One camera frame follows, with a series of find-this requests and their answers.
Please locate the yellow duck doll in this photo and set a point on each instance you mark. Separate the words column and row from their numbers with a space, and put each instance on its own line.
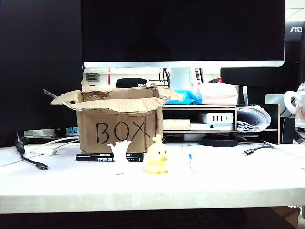
column 156, row 159

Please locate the cream cardboard box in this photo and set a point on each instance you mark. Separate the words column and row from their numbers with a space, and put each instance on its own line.
column 176, row 124

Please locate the cardboard box marked BOX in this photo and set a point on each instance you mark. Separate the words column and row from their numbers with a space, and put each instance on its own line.
column 119, row 124

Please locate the small white box under shelf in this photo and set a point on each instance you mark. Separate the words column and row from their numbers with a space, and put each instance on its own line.
column 194, row 137

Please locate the flat white box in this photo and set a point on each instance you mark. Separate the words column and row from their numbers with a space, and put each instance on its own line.
column 202, row 127

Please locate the white cat doll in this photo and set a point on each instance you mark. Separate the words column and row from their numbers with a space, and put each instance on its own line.
column 120, row 155

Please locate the white round doll blue mark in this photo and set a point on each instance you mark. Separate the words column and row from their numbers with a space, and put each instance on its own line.
column 193, row 167

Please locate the black marker pen box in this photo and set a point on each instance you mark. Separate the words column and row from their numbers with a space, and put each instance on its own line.
column 95, row 157

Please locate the small black box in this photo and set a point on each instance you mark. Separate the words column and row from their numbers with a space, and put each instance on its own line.
column 287, row 130

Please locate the blue plastic packet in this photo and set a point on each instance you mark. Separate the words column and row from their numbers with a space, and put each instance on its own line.
column 183, row 97

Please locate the black office chair back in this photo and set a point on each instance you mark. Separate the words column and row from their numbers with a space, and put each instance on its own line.
column 131, row 82

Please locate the red hanging tassel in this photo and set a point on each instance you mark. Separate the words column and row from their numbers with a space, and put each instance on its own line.
column 109, row 76

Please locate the white multi-port charger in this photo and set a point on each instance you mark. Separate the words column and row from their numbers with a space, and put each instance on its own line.
column 219, row 118

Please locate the pink tissue pack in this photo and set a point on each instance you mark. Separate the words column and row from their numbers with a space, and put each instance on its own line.
column 219, row 94

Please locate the black round stand base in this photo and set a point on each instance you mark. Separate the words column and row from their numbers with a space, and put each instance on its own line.
column 219, row 142

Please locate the white power strip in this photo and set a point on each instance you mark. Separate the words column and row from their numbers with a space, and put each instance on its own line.
column 72, row 131

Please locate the large silver-edged monitor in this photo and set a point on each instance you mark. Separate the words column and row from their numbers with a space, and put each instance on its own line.
column 181, row 28

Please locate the black plug on strip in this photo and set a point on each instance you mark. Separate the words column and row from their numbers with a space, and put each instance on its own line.
column 60, row 131

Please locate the rolled paper bundle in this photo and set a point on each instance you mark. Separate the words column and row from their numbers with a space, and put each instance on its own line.
column 253, row 119

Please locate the black and wood desk shelf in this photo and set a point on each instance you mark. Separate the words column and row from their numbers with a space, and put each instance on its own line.
column 274, row 119

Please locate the silver metal panel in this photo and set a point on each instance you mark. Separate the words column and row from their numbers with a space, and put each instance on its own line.
column 274, row 102

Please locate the dark monitor screen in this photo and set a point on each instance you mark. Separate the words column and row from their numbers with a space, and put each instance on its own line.
column 35, row 59

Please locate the clear plastic bag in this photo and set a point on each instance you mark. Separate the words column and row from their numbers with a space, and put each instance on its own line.
column 301, row 119

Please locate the black AOC monitor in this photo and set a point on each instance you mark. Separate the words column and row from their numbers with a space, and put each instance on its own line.
column 295, row 47

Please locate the brown carton under table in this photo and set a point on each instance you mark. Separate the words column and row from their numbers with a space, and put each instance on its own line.
column 288, row 215

